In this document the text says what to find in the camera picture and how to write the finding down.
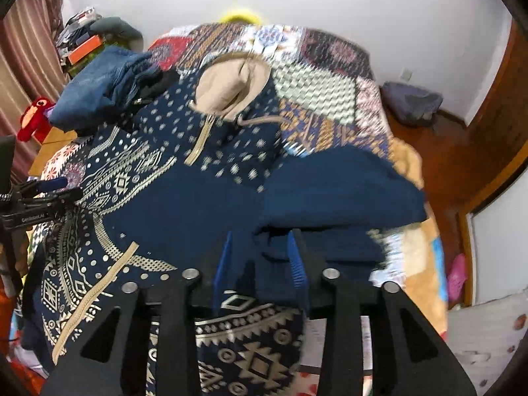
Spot navy patterned hoodie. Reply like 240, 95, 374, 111
20, 53, 428, 396

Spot grey-green pillow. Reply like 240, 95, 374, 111
88, 16, 144, 52

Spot blue jeans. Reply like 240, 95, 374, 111
49, 46, 163, 131

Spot pink shoe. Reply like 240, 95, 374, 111
446, 253, 467, 304

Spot pile of clutter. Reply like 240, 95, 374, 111
55, 7, 102, 56

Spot patchwork patterned bedspread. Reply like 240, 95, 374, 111
25, 22, 448, 396

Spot striped brown curtain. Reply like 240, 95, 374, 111
0, 0, 72, 182

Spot red plush toy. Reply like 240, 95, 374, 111
17, 97, 57, 141

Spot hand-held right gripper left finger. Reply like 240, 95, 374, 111
39, 230, 236, 396

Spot yellow round object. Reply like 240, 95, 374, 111
218, 8, 261, 24

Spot grey backpack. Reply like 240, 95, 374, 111
379, 82, 445, 127

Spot orange fleece blanket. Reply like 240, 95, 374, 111
388, 138, 450, 310

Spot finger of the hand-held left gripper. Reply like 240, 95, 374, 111
25, 177, 69, 195
16, 187, 84, 227

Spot white painted board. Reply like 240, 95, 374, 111
447, 293, 528, 385

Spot black garment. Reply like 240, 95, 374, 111
136, 70, 181, 104

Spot orange box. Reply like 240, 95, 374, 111
68, 35, 104, 65

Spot white door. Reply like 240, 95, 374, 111
466, 205, 528, 307

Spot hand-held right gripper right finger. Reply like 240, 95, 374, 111
287, 229, 478, 396

